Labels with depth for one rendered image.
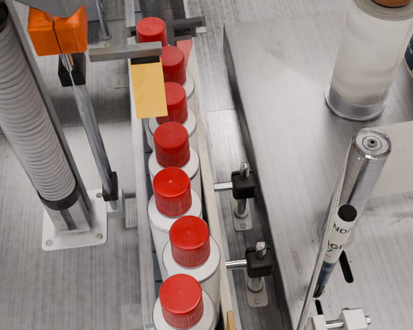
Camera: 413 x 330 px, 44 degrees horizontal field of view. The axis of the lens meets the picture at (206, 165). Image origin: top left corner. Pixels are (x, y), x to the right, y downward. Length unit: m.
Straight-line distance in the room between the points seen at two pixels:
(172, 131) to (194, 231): 0.11
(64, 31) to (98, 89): 0.46
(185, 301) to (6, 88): 0.20
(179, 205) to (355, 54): 0.35
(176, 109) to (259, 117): 0.27
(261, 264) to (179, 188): 0.18
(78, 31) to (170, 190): 0.15
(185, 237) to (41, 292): 0.33
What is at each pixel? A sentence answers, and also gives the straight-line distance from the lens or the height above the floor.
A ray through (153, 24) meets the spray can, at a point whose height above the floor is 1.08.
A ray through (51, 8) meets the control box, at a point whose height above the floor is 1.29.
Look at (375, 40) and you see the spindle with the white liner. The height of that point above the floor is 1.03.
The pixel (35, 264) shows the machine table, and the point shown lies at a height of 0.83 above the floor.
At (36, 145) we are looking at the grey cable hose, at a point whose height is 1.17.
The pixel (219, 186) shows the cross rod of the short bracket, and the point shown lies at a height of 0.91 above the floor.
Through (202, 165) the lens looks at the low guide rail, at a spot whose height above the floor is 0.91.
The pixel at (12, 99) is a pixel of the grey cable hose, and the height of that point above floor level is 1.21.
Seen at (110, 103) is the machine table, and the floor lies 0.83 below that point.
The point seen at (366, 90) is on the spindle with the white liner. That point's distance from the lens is 0.73.
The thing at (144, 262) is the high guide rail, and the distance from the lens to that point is 0.55.
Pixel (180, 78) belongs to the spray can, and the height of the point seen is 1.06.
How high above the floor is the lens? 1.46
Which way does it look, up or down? 55 degrees down
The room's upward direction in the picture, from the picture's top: 2 degrees counter-clockwise
